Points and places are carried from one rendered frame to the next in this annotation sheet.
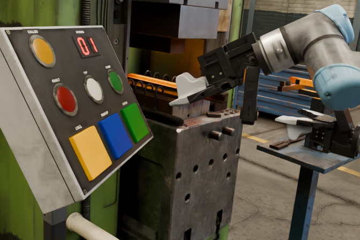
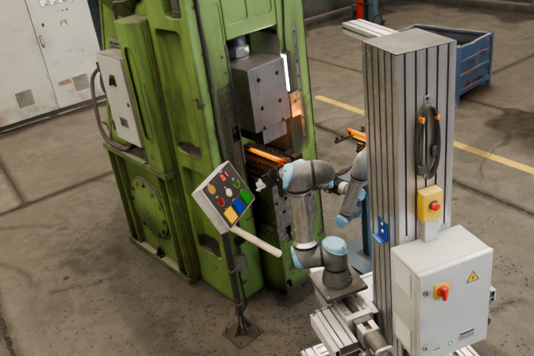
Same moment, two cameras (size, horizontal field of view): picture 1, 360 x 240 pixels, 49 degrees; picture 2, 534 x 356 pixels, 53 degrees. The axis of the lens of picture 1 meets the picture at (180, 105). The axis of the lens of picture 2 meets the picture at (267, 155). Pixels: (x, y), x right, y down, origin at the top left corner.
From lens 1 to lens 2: 2.37 m
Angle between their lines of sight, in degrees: 18
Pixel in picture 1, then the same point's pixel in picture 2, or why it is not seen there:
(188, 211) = (286, 218)
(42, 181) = (218, 226)
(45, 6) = (204, 147)
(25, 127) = (211, 213)
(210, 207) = not seen: hidden behind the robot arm
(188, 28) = (268, 137)
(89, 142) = (230, 212)
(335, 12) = not seen: hidden behind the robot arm
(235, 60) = (272, 177)
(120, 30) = (237, 144)
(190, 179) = (284, 203)
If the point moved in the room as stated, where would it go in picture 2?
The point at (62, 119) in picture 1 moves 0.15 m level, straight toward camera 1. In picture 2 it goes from (221, 208) to (222, 223)
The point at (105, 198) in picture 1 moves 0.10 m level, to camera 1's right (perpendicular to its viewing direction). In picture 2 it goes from (245, 215) to (261, 215)
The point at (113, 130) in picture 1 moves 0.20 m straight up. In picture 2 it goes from (237, 204) to (232, 173)
